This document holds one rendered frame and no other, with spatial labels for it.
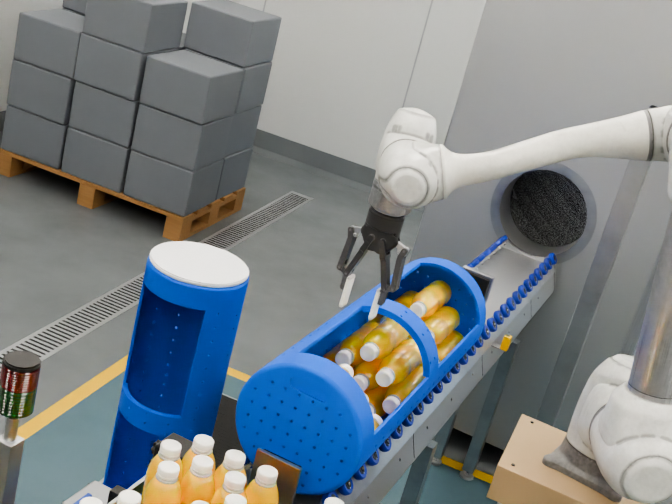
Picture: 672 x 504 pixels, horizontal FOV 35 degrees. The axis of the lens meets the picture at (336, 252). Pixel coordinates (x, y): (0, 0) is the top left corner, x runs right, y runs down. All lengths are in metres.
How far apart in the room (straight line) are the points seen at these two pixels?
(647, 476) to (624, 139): 0.64
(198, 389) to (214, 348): 0.13
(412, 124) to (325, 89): 5.43
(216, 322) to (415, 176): 1.14
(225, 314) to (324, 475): 0.85
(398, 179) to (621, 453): 0.67
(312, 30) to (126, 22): 2.07
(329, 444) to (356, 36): 5.44
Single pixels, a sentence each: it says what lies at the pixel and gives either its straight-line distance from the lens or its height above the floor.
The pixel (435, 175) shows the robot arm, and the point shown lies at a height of 1.68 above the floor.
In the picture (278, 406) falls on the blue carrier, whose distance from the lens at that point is 2.15.
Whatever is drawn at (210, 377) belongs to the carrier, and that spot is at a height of 0.75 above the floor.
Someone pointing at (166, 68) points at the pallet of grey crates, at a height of 0.89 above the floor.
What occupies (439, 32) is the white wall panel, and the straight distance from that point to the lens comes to 7.19.
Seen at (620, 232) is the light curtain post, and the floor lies 1.32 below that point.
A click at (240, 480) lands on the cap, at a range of 1.97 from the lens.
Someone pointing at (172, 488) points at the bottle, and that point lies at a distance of 1.97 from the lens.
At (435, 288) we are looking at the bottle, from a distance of 2.79.
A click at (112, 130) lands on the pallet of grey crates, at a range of 5.86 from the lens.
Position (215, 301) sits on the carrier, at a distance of 2.85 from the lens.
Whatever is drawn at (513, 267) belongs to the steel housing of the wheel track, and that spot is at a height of 0.93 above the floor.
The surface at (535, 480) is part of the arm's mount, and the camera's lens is 2.29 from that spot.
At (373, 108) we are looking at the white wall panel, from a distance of 7.38.
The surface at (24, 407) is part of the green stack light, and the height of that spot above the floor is 1.18.
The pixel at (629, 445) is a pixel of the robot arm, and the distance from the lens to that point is 2.10.
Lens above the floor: 2.18
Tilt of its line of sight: 21 degrees down
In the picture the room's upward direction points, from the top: 15 degrees clockwise
